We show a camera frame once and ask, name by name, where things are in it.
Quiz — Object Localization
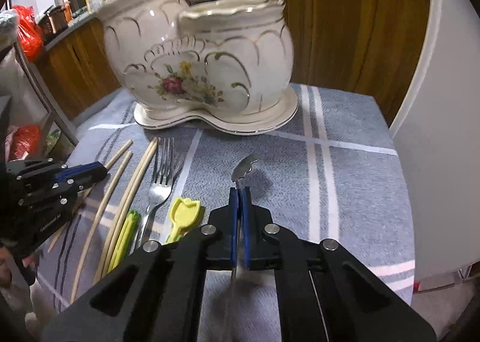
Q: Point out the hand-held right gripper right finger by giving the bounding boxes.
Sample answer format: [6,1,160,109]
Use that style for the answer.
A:
[242,186,437,342]

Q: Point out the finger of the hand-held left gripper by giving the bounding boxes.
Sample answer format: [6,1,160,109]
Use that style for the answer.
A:
[49,161,109,187]
[10,168,85,212]

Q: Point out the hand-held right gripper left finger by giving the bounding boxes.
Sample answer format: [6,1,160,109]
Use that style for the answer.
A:
[41,186,241,342]

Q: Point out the wooden chopstick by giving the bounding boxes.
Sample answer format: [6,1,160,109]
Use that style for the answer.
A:
[94,138,156,283]
[101,138,159,279]
[48,140,134,253]
[70,151,134,304]

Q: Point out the yellow plastic spoon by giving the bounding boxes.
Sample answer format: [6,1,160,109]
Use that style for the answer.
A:
[165,197,206,245]

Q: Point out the metal spoon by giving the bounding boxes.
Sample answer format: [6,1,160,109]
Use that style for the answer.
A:
[223,155,260,342]

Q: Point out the green plastic utensil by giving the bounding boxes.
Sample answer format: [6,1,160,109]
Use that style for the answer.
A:
[107,209,141,275]

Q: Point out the metal fork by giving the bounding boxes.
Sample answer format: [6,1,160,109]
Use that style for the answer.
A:
[131,137,176,253]

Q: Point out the white floral ceramic utensil holder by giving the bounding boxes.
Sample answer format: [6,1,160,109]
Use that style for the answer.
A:
[101,0,301,137]

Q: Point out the red plastic bag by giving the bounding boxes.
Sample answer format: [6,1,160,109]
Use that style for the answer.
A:
[11,5,44,62]
[7,125,42,161]

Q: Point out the metal rack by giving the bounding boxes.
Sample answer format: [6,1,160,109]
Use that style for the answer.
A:
[13,37,79,148]

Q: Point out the grey striped tablecloth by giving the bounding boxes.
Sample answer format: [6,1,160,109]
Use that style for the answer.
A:
[34,83,417,342]

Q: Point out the dark canister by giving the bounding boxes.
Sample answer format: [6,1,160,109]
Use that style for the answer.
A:
[38,8,57,43]

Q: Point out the copper canister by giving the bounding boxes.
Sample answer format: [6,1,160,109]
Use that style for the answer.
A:
[52,1,73,33]

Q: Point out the wooden kitchen cabinets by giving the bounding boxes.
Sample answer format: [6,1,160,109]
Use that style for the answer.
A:
[35,0,432,121]

